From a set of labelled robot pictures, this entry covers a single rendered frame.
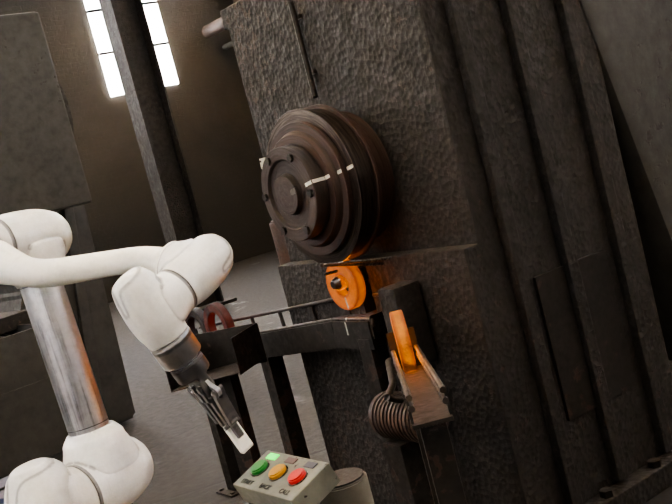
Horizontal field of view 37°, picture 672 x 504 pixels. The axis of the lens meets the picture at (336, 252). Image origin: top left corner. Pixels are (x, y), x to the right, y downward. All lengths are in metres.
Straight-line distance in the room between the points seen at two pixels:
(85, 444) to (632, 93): 1.87
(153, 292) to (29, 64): 3.60
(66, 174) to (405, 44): 3.03
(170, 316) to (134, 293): 0.08
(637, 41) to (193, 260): 1.71
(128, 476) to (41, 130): 3.19
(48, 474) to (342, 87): 1.38
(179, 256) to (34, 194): 3.32
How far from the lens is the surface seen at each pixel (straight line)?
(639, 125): 3.18
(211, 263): 2.06
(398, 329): 2.43
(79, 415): 2.48
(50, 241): 2.46
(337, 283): 2.96
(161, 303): 1.98
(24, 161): 5.35
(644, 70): 3.24
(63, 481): 2.38
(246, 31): 3.37
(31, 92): 5.45
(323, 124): 2.83
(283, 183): 2.89
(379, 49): 2.82
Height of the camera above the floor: 1.21
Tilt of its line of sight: 6 degrees down
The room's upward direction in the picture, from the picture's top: 15 degrees counter-clockwise
